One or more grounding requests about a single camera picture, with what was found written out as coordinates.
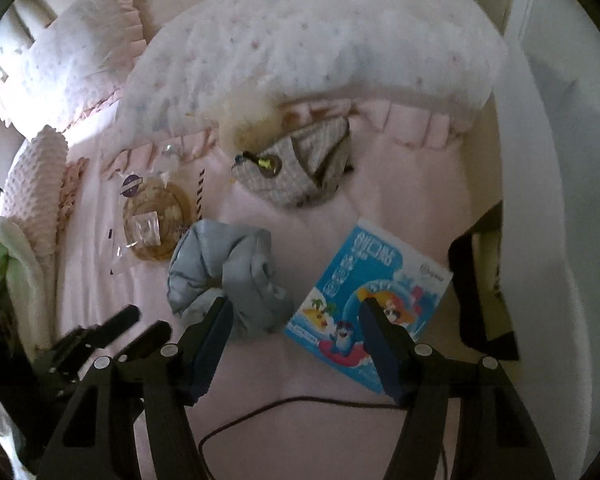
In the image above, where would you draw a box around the blue fabric scrunchie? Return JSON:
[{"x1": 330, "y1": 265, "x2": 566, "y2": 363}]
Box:
[{"x1": 166, "y1": 219, "x2": 294, "y2": 339}]

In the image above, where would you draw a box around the white fluffy blanket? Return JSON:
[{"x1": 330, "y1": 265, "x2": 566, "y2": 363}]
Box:
[{"x1": 0, "y1": 217, "x2": 52, "y2": 361}]

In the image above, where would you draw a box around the packaged cookie in clear bag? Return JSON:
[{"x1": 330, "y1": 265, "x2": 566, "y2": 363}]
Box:
[{"x1": 108, "y1": 138, "x2": 206, "y2": 275}]

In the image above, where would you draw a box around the pink dotted minky blanket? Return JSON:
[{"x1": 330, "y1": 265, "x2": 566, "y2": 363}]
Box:
[{"x1": 0, "y1": 126, "x2": 88, "y2": 257}]

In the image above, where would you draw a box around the blue cartoon paper box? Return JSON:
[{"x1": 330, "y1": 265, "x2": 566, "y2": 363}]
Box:
[{"x1": 282, "y1": 216, "x2": 454, "y2": 395}]

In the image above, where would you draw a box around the grey tweed pouch with pompom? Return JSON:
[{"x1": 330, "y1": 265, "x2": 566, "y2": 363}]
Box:
[{"x1": 213, "y1": 92, "x2": 353, "y2": 208}]

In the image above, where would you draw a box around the small floral ruffled pillow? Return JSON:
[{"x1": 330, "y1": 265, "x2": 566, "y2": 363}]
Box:
[{"x1": 0, "y1": 0, "x2": 147, "y2": 139}]

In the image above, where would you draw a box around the white curtain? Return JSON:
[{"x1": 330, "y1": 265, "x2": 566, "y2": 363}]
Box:
[{"x1": 494, "y1": 0, "x2": 600, "y2": 461}]

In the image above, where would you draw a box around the large floral ruffled pillow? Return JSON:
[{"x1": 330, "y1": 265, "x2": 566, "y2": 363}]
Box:
[{"x1": 99, "y1": 0, "x2": 507, "y2": 165}]

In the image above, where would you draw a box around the black cable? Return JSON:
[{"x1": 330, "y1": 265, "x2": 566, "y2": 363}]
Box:
[{"x1": 197, "y1": 394, "x2": 451, "y2": 480}]

